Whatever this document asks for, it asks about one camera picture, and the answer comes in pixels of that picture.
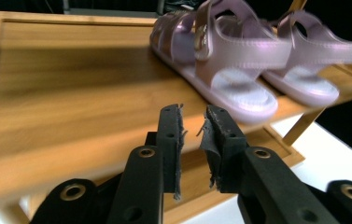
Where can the bamboo shoe rack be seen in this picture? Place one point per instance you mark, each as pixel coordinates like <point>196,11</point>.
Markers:
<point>55,93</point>

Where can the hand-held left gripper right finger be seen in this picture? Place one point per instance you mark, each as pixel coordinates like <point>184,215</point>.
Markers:
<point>226,155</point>

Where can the pink sandal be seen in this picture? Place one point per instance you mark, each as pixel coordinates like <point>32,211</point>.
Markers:
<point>242,56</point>
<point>320,49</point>

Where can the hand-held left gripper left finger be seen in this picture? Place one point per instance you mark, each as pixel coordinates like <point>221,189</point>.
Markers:
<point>171,149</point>

